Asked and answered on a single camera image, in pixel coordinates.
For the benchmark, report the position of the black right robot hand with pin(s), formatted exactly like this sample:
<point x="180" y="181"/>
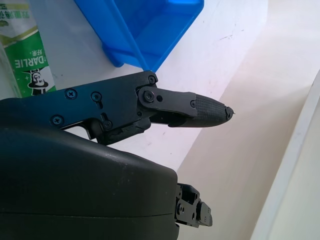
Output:
<point x="75" y="180"/>

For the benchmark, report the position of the blue plastic tray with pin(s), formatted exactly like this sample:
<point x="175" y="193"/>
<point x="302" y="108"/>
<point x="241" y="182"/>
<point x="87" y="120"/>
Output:
<point x="155" y="32"/>

